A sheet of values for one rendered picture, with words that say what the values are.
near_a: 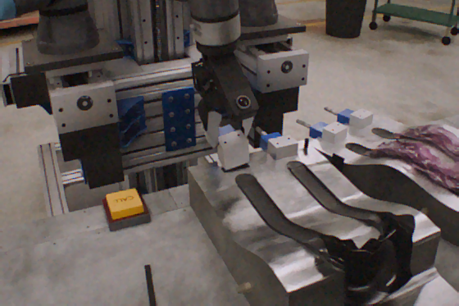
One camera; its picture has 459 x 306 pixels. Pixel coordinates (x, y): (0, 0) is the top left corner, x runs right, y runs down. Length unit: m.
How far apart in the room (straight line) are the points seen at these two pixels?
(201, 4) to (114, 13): 0.62
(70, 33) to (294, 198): 0.61
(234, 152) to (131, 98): 0.39
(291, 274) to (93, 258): 0.38
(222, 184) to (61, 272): 0.32
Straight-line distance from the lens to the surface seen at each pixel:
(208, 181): 0.80
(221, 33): 0.68
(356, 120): 1.09
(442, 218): 0.88
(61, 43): 1.05
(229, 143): 0.80
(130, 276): 0.77
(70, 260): 0.82
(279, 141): 0.87
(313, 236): 0.66
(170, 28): 1.23
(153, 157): 1.21
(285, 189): 0.79
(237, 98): 0.68
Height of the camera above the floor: 1.35
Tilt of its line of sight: 29 degrees down
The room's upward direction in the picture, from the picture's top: straight up
